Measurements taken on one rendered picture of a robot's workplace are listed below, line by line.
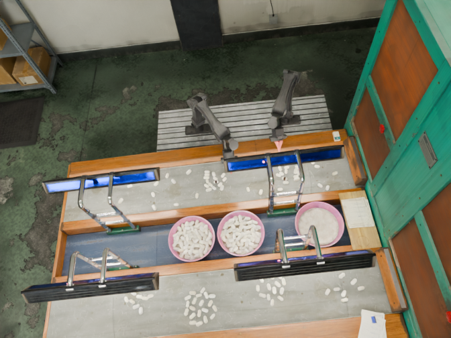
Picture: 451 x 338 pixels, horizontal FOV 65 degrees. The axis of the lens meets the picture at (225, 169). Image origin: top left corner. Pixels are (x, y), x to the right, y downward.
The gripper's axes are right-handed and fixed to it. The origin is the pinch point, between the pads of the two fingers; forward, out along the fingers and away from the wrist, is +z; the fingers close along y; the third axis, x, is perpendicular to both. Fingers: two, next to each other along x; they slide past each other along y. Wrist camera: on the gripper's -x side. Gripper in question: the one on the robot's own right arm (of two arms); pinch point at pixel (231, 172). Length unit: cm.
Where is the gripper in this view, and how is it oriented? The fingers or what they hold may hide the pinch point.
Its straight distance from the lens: 211.9
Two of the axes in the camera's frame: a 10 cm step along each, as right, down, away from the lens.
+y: 9.9, -1.3, -0.4
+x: 0.1, -2.1, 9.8
